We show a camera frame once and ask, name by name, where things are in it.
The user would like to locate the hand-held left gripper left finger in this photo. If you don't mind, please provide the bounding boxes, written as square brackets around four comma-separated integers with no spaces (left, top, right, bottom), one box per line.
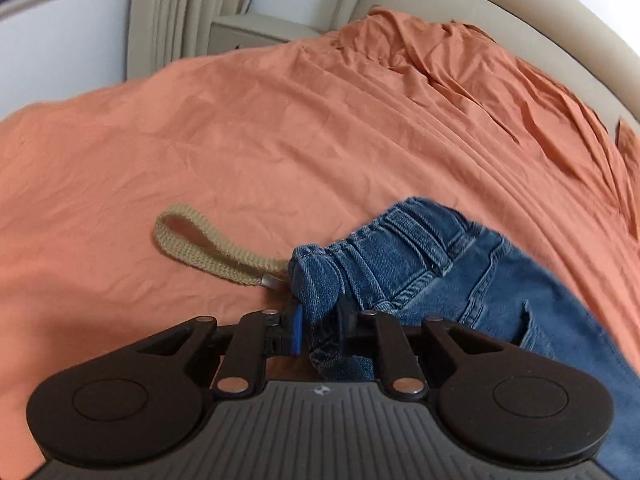
[131,302,305,395]

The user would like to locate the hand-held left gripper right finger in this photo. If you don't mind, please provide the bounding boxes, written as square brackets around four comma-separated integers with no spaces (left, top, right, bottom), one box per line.
[336,301,516,401]

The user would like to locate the blue denim pants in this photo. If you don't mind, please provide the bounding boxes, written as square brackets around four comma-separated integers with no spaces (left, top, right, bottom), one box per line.
[289,196,640,480]

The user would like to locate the orange bed cover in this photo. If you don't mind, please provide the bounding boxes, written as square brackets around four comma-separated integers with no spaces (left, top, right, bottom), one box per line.
[0,5,640,480]

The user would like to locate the beige nightstand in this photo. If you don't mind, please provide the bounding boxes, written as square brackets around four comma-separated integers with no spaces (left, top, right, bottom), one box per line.
[209,10,332,57]

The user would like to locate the beige curtain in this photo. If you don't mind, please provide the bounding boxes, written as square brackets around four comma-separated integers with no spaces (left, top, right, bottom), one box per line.
[129,0,238,81]

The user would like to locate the beige padded headboard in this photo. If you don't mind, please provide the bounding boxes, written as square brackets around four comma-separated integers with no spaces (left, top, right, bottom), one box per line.
[367,0,640,128]

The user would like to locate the beige drawstring cord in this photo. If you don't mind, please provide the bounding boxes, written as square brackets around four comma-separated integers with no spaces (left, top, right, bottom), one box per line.
[152,204,293,291]

